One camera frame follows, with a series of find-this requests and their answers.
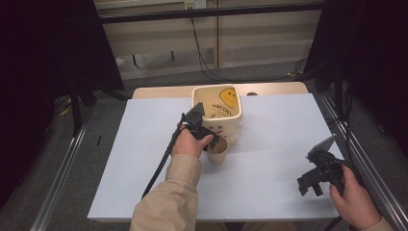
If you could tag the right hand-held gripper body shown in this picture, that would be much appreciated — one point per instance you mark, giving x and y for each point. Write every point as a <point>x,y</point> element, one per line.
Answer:
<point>324,165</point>

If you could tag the dark curtain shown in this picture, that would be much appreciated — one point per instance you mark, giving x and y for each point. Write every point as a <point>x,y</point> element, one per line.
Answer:
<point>38,64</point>
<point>369,57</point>

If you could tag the wooden table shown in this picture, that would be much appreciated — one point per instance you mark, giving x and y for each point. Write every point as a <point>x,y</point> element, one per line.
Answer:
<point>275,88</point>

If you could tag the black horizontal bar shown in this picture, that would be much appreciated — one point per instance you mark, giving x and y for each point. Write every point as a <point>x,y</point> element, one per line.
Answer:
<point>208,13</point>

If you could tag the white table cover sheet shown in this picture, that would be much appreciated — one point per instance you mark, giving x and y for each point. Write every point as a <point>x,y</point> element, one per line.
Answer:
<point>272,154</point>

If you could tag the white wall socket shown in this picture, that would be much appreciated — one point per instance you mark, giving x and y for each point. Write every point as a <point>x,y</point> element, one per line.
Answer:
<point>195,4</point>

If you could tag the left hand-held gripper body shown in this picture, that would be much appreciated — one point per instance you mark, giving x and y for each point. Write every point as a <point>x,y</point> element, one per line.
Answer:
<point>196,124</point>

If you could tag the person's right hand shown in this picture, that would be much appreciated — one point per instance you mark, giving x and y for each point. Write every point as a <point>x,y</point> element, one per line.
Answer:
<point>352,202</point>

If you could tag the black metal stand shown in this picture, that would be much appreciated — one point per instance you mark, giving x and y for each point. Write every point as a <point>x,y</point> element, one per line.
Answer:
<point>76,112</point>

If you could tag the small black stick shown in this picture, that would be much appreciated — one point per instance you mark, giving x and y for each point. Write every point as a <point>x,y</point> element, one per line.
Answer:
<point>99,140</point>

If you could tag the brown paper cup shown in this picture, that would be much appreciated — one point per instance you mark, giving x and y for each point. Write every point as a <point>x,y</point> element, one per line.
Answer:
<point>219,153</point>

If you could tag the aluminium rail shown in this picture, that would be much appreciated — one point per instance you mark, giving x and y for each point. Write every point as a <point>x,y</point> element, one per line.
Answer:
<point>61,173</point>
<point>372,179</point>

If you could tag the cream smiley face bin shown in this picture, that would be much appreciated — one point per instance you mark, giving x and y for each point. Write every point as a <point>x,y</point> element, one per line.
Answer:
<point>221,106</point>

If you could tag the person's left hand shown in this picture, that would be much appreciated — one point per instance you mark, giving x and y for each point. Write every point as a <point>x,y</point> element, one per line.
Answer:
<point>187,143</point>

